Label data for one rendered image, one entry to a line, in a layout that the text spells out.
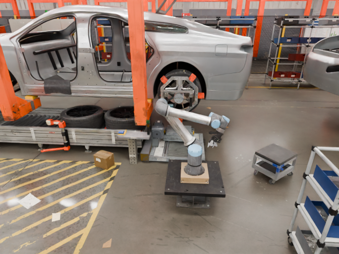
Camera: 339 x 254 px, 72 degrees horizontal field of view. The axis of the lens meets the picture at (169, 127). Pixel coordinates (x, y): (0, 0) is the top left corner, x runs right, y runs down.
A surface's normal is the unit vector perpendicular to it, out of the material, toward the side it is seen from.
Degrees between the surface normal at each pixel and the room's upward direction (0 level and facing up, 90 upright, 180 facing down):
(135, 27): 90
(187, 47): 90
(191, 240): 0
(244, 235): 0
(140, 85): 90
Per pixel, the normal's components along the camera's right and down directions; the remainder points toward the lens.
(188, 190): 0.00, -0.91
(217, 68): -0.08, 0.41
